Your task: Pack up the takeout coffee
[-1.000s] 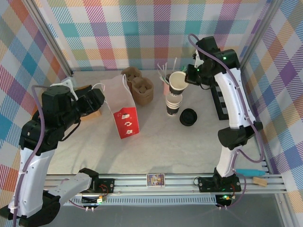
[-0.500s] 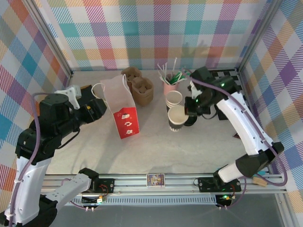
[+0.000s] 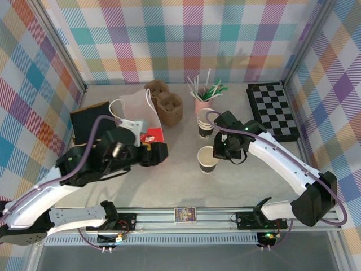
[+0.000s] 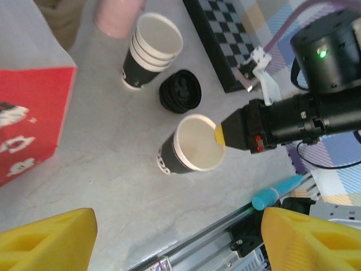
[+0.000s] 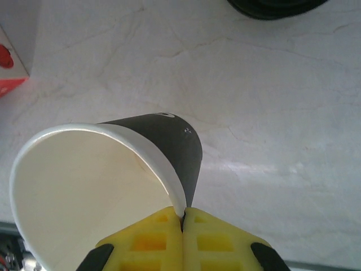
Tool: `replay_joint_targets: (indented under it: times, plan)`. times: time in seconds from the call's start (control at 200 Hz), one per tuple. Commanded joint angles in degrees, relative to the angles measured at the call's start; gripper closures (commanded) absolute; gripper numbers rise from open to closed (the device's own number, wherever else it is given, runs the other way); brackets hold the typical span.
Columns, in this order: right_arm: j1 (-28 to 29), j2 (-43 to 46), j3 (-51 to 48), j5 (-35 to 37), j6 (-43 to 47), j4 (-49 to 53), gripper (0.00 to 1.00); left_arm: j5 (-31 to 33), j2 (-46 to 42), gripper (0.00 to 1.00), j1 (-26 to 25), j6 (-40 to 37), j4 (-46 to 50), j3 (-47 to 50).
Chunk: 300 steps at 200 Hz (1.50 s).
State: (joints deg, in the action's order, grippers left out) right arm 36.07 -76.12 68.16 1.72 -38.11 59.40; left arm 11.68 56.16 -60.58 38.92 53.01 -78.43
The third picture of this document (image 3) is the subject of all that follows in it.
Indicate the black paper coffee cup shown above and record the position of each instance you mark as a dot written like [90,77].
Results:
[206,158]

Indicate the aluminium frame post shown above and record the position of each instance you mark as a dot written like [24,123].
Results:
[307,42]
[57,42]

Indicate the black controller board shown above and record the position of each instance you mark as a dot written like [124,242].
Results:
[108,239]
[265,238]

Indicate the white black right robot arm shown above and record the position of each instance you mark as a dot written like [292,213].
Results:
[276,164]

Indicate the small picture card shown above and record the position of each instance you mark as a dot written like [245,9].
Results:
[185,216]

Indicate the white red paper bag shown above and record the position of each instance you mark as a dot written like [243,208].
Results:
[135,104]

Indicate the black grey chessboard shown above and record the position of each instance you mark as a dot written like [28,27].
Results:
[270,107]

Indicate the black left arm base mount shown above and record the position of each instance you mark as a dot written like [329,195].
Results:
[128,220]

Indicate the white wrapped straw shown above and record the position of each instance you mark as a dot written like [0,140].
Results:
[193,85]
[195,95]
[197,84]
[208,79]

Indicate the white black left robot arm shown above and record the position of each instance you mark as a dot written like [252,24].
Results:
[56,195]

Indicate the brown box of black napkins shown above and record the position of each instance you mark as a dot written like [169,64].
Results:
[84,121]

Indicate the stack of paper cups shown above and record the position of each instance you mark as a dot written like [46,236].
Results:
[201,117]

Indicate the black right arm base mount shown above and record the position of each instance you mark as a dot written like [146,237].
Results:
[244,221]

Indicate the green wrapped straw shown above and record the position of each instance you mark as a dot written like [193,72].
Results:
[215,86]
[221,89]

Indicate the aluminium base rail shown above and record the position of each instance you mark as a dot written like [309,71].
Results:
[158,218]

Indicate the pink straw holder cup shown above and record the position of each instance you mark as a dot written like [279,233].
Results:
[201,107]

